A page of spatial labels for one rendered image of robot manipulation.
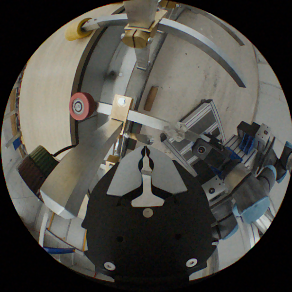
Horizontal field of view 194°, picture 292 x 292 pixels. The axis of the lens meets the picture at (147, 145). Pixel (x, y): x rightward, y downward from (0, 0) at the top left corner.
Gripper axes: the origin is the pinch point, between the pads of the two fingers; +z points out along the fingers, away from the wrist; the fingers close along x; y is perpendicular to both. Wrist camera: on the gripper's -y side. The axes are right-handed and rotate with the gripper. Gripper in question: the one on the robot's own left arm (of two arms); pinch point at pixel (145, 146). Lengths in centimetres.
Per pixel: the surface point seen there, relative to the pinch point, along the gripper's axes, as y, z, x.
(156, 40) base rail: -38.6, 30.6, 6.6
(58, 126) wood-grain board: -3.3, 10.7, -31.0
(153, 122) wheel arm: 0.2, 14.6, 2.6
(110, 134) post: -0.7, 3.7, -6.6
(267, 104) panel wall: -65, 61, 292
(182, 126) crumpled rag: 1.2, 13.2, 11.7
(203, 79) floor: -43, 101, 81
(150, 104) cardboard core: -2, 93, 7
